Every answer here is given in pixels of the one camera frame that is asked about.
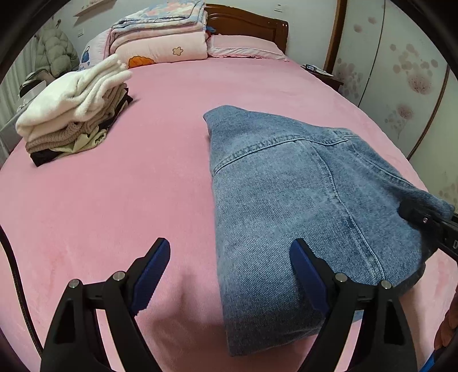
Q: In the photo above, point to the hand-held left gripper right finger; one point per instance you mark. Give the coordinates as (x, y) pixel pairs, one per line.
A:
(304, 266)

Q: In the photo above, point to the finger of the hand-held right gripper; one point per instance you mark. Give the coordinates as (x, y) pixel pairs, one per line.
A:
(425, 220)

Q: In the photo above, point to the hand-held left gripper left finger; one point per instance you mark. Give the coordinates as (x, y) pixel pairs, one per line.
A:
(152, 273)

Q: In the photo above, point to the blue denim jeans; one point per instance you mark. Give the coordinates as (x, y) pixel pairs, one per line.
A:
(286, 200)

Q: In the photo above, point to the person's right hand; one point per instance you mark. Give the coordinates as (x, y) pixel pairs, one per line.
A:
(447, 329)

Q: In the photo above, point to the pale yellow folded garment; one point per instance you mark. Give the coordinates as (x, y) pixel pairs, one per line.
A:
(87, 139)

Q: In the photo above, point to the floral sliding wardrobe doors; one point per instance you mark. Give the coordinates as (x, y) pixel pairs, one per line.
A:
(400, 71)

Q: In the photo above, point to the black folded garment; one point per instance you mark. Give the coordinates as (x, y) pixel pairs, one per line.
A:
(46, 157)

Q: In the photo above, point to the beige knit folded sweater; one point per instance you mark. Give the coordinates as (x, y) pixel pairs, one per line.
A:
(68, 134)

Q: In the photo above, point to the dark wooden nightstand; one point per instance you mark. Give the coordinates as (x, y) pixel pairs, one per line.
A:
(324, 77)

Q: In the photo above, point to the white fleece folded garment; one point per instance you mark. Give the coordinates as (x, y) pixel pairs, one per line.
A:
(71, 96)

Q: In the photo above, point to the pink folded quilt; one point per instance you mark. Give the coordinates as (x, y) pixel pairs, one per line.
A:
(161, 46)

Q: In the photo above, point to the white pillow with blue cartoon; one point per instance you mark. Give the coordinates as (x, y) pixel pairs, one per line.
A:
(93, 53)

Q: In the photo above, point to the pink pillow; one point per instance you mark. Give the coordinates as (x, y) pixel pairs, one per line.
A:
(243, 46)

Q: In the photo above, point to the grey-green puffer jacket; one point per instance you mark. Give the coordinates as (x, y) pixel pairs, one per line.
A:
(57, 50)

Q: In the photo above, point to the wooden headboard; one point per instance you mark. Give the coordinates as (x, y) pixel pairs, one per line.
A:
(250, 21)

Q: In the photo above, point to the floral folded quilt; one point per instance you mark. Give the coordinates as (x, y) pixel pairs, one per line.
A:
(164, 14)

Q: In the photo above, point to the wall shelf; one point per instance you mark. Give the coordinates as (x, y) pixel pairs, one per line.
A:
(95, 6)

